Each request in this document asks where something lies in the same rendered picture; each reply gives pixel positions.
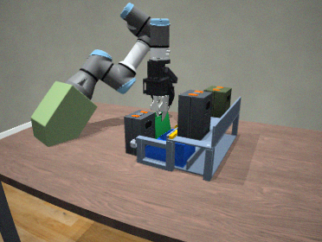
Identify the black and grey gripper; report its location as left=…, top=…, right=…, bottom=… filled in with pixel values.
left=143, top=59, right=175, bottom=121

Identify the yellow flat bar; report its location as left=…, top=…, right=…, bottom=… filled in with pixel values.
left=169, top=130, right=177, bottom=139

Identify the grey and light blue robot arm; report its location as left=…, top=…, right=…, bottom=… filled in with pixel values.
left=65, top=3, right=171, bottom=100

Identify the green bin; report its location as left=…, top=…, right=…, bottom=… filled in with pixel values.
left=155, top=112, right=171, bottom=139

